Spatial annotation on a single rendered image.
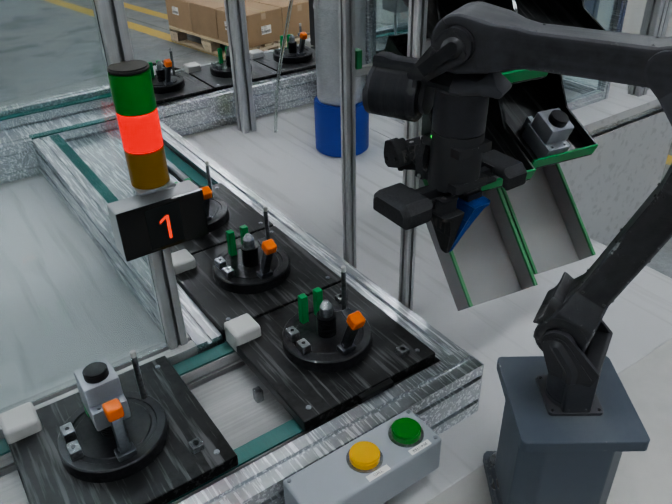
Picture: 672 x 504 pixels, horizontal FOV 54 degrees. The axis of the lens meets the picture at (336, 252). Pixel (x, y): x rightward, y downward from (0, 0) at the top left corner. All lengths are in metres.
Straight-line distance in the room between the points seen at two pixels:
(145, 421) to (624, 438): 0.60
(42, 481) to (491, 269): 0.73
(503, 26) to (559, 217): 0.65
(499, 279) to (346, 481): 0.45
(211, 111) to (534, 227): 1.22
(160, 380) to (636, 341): 0.83
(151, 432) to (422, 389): 0.38
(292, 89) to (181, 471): 1.59
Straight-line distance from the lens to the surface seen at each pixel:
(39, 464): 0.97
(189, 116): 2.11
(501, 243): 1.15
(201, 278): 1.21
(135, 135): 0.86
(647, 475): 1.09
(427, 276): 1.38
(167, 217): 0.91
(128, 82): 0.84
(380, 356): 1.02
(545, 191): 1.26
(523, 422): 0.82
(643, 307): 1.40
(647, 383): 1.23
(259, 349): 1.04
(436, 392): 0.99
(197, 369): 1.07
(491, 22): 0.66
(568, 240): 1.25
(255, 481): 0.88
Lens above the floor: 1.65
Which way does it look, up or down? 33 degrees down
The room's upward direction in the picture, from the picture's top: 2 degrees counter-clockwise
